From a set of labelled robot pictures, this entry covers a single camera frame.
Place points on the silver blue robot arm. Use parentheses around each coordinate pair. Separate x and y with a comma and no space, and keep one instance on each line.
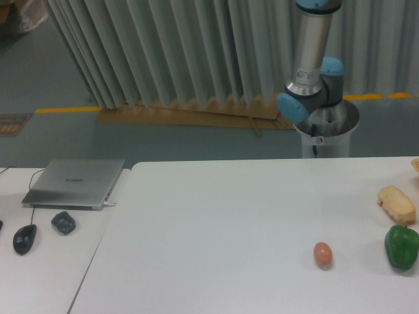
(305,90)

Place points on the woven basket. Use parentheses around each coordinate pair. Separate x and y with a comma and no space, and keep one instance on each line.
(415,164)

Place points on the brown cardboard sheet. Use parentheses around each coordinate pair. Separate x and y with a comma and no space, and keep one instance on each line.
(257,115)

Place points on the pale green folding curtain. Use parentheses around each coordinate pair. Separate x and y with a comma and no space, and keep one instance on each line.
(132,52)

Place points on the silver laptop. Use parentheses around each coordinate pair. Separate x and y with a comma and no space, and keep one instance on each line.
(74,184)

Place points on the brown egg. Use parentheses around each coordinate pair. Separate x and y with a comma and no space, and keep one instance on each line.
(323,255)

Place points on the yellow bread loaf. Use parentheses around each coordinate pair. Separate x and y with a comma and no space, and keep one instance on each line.
(397,205)

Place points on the black computer mouse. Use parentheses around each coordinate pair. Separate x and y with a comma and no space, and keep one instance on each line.
(24,238)

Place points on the green bell pepper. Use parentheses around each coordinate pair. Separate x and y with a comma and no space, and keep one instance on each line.
(401,245)

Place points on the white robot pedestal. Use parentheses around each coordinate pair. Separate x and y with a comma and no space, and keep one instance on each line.
(327,131)

